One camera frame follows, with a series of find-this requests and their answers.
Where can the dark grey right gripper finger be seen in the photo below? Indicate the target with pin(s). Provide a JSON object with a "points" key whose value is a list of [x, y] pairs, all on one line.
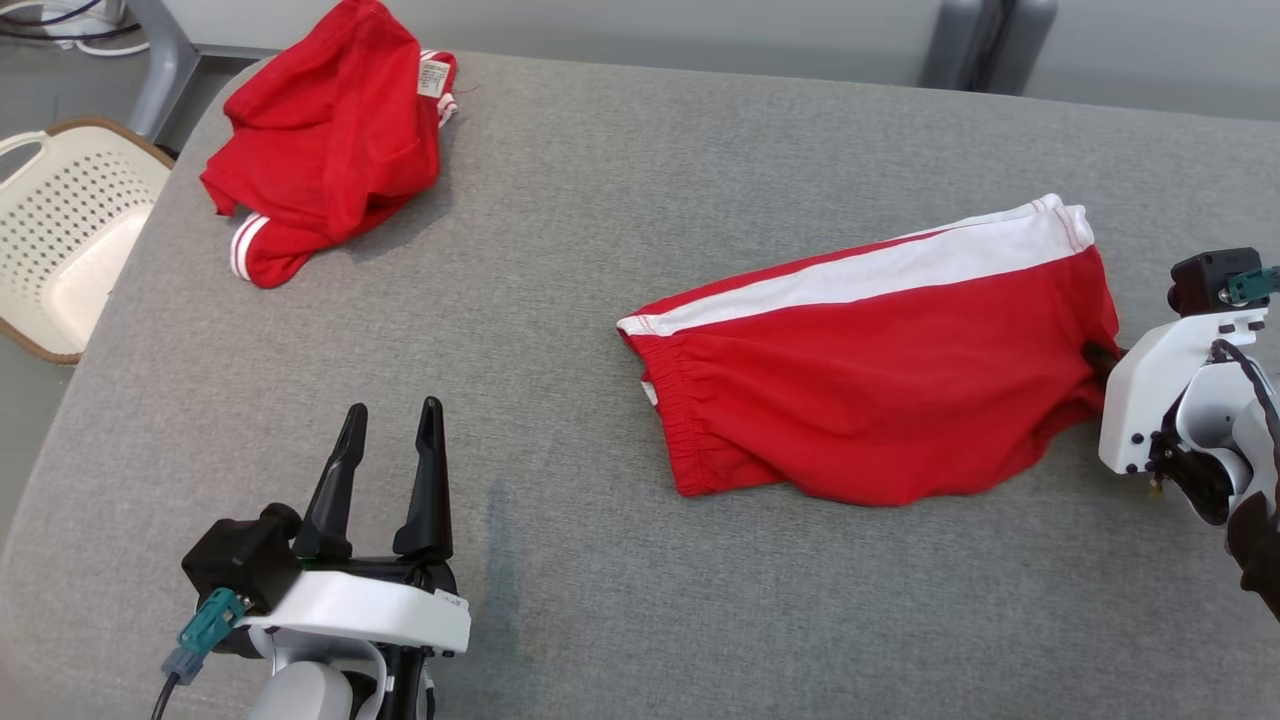
{"points": [[1103, 360]]}

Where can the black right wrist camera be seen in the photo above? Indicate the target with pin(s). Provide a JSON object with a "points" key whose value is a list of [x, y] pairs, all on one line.
{"points": [[1200, 280]]}

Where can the dark grey vertical column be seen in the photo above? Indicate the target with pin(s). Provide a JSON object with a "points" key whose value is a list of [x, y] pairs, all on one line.
{"points": [[1000, 40]]}

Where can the red shorts with white stripe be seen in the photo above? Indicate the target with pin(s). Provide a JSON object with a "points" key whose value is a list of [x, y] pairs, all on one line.
{"points": [[880, 390]]}

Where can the grey cylindrical post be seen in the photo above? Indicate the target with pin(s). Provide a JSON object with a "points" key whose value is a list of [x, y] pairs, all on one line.
{"points": [[1030, 40], [955, 40]]}

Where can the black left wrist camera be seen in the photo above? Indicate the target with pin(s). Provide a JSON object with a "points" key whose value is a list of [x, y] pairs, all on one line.
{"points": [[240, 560]]}

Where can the red shirt with striped trim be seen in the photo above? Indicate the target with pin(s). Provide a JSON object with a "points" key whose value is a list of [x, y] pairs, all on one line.
{"points": [[330, 140]]}

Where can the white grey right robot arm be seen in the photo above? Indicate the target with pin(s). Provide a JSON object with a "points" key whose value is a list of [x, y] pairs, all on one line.
{"points": [[1215, 420]]}

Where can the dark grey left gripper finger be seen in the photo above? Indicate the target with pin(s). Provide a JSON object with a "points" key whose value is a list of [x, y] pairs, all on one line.
{"points": [[430, 500], [330, 500]]}

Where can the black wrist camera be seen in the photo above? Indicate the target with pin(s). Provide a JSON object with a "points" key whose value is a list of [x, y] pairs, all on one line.
{"points": [[1200, 280], [240, 560]]}

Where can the cream perforated laundry basket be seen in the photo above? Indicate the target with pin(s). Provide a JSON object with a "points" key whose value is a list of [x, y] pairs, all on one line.
{"points": [[70, 230]]}

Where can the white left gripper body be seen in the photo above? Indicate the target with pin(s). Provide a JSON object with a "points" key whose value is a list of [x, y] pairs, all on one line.
{"points": [[370, 605]]}

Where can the grey metal frame leg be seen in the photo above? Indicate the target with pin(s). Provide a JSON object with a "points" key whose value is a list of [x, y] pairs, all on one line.
{"points": [[160, 70]]}

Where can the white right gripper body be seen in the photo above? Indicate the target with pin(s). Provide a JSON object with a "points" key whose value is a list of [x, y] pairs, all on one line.
{"points": [[1150, 390]]}

